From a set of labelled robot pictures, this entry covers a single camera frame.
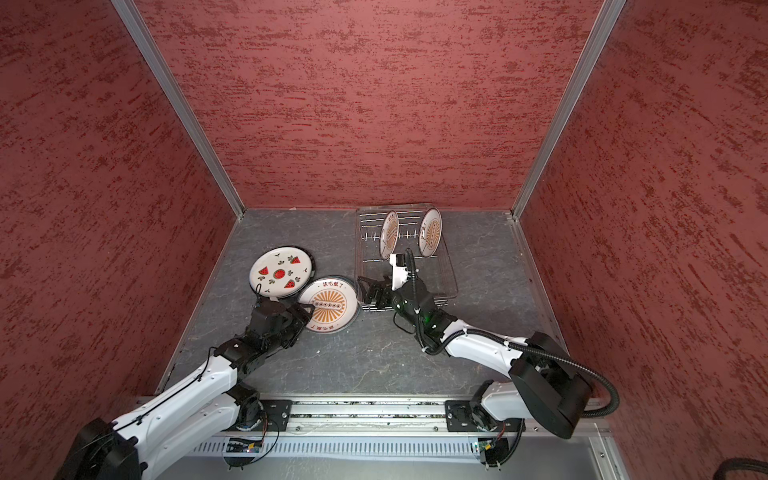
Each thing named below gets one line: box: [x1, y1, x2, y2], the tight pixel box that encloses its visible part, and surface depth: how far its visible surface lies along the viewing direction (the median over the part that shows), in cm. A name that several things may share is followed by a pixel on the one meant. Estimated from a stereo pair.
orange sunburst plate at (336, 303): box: [299, 275, 361, 334], surface depth 95 cm
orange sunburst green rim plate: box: [418, 207, 443, 258], surface depth 108 cm
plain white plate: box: [250, 246, 315, 299], surface depth 102 cm
